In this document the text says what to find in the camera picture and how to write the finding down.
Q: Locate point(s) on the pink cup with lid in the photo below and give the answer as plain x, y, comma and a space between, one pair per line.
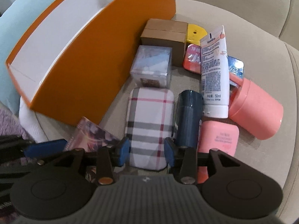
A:
254, 109

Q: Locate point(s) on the white sock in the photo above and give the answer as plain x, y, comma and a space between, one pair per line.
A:
29, 121

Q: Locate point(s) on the white hand cream tube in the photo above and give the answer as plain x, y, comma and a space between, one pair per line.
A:
215, 74

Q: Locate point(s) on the purple fluffy sleeve forearm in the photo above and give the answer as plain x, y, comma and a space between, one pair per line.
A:
10, 124

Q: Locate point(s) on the orange cardboard box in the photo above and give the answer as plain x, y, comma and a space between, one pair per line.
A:
75, 57

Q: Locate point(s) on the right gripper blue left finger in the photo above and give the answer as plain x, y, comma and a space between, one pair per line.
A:
123, 151

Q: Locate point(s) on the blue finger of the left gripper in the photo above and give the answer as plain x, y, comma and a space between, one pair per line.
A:
45, 149

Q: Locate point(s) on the red floss pick box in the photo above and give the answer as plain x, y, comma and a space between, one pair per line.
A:
192, 60

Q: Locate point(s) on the plaid glasses case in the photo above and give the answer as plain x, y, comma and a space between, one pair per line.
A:
149, 121

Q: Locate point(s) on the light blue cushion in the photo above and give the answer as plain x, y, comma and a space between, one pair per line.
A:
14, 23

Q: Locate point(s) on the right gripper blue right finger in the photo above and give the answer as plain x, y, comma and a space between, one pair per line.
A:
169, 151

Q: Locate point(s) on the yellow tape measure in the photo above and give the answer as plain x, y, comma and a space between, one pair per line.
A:
195, 33

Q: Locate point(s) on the brown cardboard box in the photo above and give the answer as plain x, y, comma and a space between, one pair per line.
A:
167, 33

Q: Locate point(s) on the clear plastic cube box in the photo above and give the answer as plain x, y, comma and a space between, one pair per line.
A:
152, 66

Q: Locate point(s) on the pink pump lotion bottle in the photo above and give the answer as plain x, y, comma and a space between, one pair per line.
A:
214, 134

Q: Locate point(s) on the dark blue Clear bottle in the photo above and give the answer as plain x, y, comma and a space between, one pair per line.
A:
188, 115

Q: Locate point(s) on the blue floss pick box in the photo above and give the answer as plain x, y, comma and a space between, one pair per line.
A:
236, 68

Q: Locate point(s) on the purple anime card box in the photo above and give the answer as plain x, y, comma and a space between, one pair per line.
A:
100, 151

